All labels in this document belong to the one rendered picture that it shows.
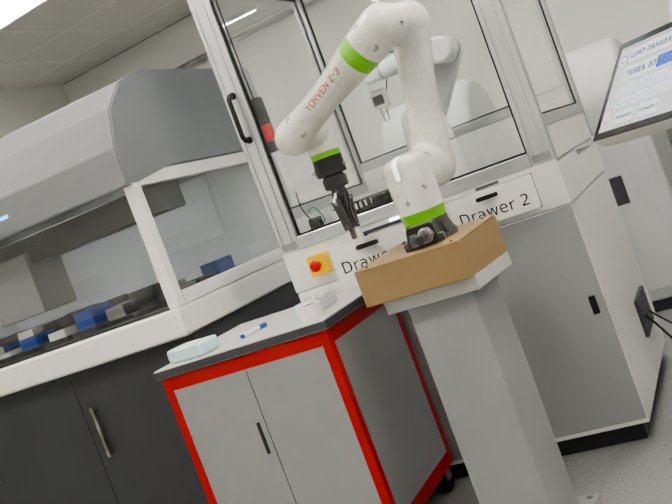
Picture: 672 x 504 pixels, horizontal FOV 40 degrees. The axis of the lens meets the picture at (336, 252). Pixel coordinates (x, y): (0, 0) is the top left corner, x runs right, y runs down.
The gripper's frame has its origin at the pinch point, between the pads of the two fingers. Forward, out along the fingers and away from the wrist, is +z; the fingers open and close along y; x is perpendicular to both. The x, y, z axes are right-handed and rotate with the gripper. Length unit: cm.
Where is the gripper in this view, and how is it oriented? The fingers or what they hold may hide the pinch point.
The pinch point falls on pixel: (356, 238)
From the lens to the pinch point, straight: 280.9
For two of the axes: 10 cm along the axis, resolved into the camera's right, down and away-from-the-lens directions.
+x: 8.6, -3.0, -4.2
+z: 3.5, 9.3, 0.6
